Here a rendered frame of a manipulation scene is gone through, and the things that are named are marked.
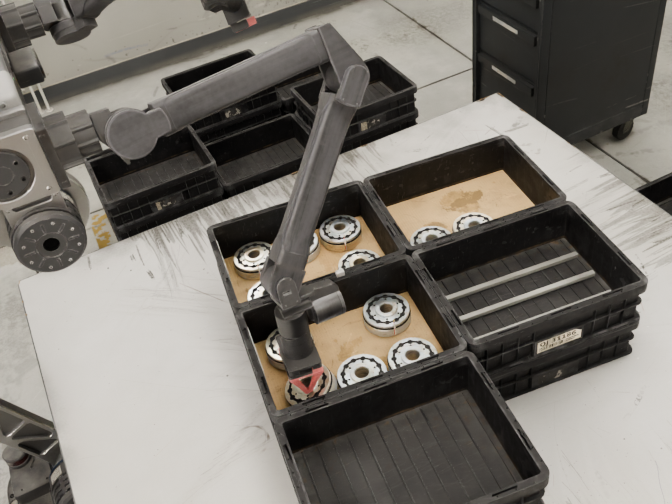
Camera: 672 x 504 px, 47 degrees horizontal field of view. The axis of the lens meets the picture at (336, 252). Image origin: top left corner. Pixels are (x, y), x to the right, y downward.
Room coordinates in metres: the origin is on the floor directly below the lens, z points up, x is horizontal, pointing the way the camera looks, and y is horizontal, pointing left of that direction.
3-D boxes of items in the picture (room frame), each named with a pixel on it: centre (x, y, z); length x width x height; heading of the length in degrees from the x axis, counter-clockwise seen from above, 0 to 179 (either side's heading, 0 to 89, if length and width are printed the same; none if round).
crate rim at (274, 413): (1.04, 0.00, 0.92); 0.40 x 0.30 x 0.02; 103
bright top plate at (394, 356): (0.99, -0.12, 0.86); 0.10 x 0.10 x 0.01
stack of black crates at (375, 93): (2.53, -0.16, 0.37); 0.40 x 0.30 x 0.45; 110
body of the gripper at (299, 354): (0.96, 0.10, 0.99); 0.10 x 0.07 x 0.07; 12
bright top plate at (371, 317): (1.13, -0.09, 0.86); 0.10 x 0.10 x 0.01
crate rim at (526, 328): (1.12, -0.39, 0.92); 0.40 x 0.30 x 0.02; 103
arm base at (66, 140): (1.05, 0.38, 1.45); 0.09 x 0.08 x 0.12; 20
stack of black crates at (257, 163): (2.40, 0.22, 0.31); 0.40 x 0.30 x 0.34; 110
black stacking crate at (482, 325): (1.12, -0.39, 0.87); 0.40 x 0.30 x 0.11; 103
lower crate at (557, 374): (1.12, -0.39, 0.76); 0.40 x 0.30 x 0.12; 103
